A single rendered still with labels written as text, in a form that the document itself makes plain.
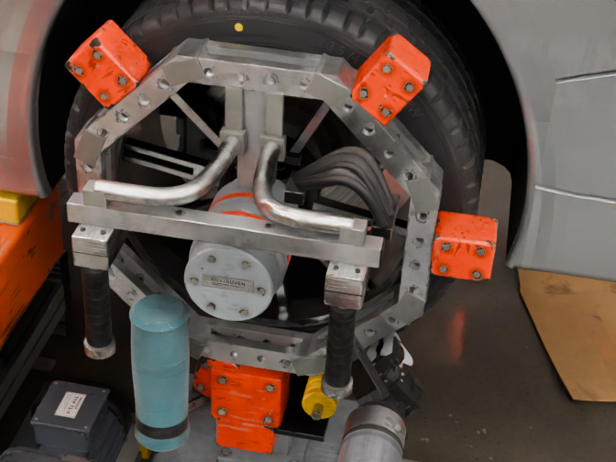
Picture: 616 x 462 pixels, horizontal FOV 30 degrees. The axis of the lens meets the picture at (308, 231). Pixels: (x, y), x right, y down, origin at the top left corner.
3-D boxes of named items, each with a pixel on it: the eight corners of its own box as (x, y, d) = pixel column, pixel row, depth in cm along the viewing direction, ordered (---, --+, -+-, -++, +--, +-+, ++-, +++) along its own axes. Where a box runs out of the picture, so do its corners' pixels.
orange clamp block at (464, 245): (433, 247, 177) (491, 255, 175) (428, 276, 170) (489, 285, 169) (438, 208, 173) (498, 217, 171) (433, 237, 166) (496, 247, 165)
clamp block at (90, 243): (129, 235, 160) (128, 203, 157) (108, 272, 153) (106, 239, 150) (94, 229, 161) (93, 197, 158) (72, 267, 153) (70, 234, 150)
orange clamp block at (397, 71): (391, 103, 164) (433, 60, 160) (384, 128, 158) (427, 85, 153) (354, 72, 163) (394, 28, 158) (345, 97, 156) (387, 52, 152)
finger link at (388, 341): (407, 349, 190) (400, 386, 182) (384, 325, 188) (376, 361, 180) (422, 341, 188) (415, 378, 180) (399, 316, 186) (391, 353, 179)
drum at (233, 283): (303, 249, 180) (308, 173, 172) (275, 334, 163) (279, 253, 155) (215, 236, 182) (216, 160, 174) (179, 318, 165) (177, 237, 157)
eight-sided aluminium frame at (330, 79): (417, 368, 189) (458, 70, 158) (412, 395, 183) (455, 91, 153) (100, 317, 196) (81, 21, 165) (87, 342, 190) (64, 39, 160)
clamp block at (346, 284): (370, 271, 156) (374, 239, 153) (361, 312, 149) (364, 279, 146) (334, 266, 157) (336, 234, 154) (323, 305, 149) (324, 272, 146)
